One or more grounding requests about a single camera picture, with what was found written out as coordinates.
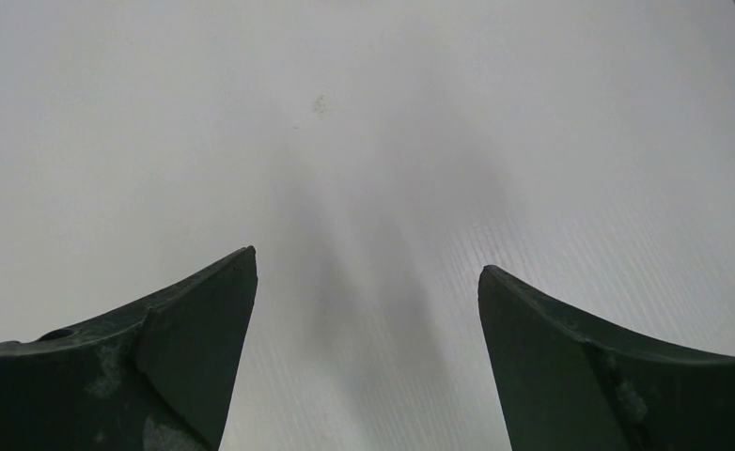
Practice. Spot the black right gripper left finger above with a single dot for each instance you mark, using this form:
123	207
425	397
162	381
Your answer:
154	374

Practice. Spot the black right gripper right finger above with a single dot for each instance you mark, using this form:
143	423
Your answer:
569	380

